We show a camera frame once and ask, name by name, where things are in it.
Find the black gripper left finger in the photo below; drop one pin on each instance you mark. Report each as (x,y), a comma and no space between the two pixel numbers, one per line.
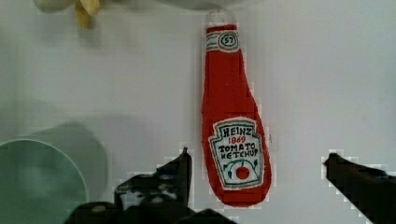
(158,198)

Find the red plush ketchup bottle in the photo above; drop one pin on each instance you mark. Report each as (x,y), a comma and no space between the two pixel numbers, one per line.
(237,159)

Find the green mug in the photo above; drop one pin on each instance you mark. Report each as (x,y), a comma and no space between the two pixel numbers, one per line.
(47,174)

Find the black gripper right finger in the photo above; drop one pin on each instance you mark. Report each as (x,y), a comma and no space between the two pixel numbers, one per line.
(372,191)

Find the peeled banana toy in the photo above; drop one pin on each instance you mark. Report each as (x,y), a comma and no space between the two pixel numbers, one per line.
(84,9)

